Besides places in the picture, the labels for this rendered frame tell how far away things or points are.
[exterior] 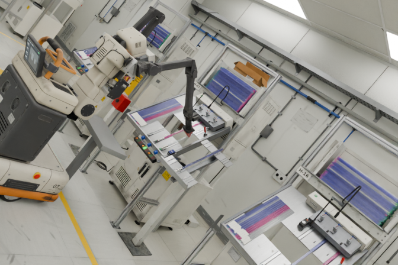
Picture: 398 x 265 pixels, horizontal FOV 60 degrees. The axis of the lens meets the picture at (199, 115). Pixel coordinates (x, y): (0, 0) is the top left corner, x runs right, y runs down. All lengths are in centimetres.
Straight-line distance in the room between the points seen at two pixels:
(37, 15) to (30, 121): 489
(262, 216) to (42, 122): 159
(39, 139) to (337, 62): 371
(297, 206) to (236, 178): 208
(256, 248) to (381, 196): 92
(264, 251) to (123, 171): 175
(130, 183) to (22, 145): 142
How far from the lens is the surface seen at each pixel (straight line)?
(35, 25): 704
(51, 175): 257
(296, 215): 269
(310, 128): 455
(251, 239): 245
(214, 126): 310
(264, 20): 562
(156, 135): 310
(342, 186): 273
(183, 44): 432
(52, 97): 221
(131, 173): 351
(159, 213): 294
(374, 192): 269
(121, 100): 368
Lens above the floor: 136
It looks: 4 degrees down
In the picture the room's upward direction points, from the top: 39 degrees clockwise
